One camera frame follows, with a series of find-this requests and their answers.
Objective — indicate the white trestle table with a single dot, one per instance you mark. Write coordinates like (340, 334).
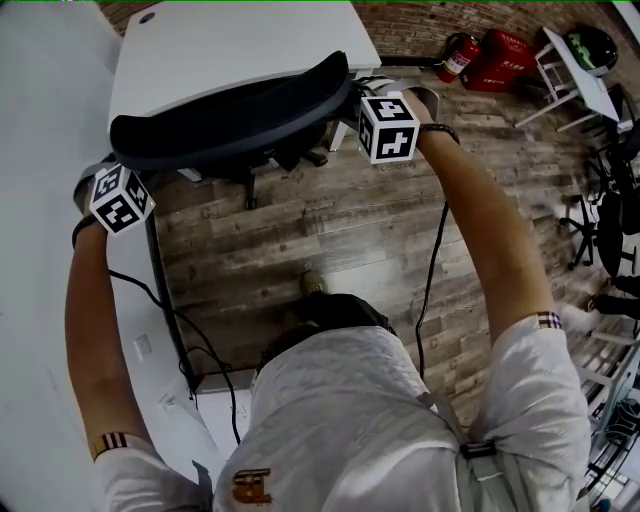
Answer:
(585, 80)

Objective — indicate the black swivel chair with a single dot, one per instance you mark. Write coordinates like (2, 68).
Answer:
(612, 235)

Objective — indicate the black and green helmet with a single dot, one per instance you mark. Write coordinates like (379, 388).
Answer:
(592, 47)

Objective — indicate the person's white shirt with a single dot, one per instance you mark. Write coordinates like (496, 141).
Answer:
(350, 425)

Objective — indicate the black mesh office chair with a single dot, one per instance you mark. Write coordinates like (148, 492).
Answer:
(225, 120)

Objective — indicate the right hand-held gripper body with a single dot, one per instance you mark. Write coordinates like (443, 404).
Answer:
(390, 130)

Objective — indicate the person's left forearm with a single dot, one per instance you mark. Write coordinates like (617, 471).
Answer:
(95, 325)

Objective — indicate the person's dark trousers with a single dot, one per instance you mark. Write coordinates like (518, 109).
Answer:
(345, 310)

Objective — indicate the red fire extinguisher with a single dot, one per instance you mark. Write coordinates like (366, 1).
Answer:
(457, 57)

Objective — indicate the white wall socket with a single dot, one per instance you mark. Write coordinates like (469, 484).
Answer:
(142, 346)

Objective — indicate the person's right shoe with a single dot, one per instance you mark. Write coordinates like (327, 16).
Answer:
(312, 282)

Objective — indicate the white desk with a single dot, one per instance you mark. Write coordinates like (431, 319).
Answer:
(225, 45)

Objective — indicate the person's right forearm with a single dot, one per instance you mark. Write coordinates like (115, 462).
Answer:
(480, 225)

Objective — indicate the white metal rack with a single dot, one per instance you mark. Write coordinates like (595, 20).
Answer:
(620, 390)

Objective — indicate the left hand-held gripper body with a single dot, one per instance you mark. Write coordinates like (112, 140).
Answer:
(120, 200)

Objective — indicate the red metal cabinet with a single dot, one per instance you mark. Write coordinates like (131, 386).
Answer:
(500, 60)

